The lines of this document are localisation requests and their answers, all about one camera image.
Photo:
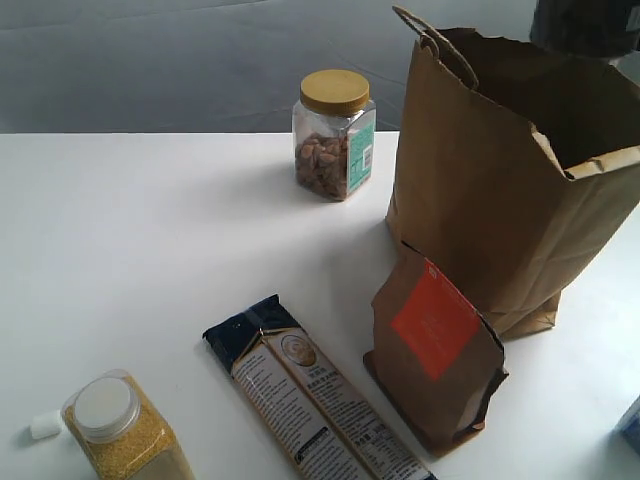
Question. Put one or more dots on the large brown paper bag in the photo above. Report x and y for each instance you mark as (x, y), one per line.
(515, 166)

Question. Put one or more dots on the dark blue pasta package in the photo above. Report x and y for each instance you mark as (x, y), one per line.
(327, 428)

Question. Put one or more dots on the almond jar with yellow lid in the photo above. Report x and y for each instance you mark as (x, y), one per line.
(333, 123)

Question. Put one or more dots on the small brown pouch orange label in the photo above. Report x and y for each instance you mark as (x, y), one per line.
(434, 356)

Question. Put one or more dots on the yellow millet jar white lid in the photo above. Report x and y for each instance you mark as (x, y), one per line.
(121, 432)

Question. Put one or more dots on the small white cube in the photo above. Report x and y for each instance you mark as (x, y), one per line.
(46, 425)

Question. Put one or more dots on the blue white carton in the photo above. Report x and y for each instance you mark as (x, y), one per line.
(628, 427)

